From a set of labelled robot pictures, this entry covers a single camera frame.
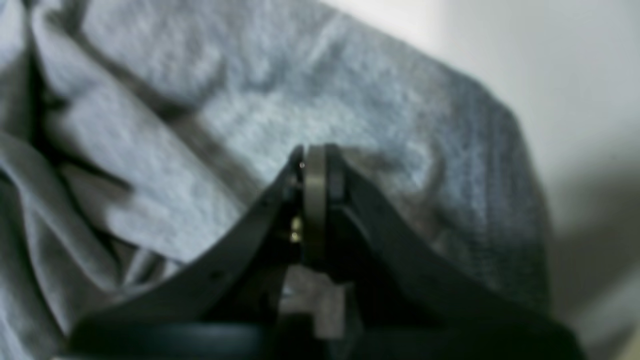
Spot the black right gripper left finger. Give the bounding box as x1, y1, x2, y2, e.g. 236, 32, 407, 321
65, 146, 304, 360

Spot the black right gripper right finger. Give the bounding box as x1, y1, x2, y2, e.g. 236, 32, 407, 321
305, 145, 585, 360

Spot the grey t-shirt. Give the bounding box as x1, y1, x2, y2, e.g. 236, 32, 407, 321
0, 0, 549, 360

